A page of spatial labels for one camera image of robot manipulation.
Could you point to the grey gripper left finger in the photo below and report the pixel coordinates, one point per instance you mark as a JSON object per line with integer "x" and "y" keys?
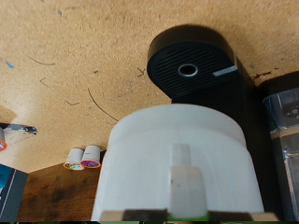
{"x": 115, "y": 215}

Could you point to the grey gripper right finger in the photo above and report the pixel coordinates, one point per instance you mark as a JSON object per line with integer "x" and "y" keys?
{"x": 249, "y": 216}

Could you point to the white mug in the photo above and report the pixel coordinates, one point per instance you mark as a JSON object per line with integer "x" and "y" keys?
{"x": 143, "y": 161}

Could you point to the black Keurig coffee machine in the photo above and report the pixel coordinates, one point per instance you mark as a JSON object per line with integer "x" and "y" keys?
{"x": 193, "y": 68}

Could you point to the white pod with purple lid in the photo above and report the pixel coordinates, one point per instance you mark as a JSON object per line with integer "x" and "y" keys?
{"x": 91, "y": 157}

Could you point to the white pod with green lid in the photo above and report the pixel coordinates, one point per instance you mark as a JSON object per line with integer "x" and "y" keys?
{"x": 74, "y": 160}

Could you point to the dark box with blue print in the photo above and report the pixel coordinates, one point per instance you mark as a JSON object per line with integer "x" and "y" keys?
{"x": 11, "y": 193}

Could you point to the white pod with red lid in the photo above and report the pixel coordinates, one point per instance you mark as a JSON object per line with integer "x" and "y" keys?
{"x": 2, "y": 141}

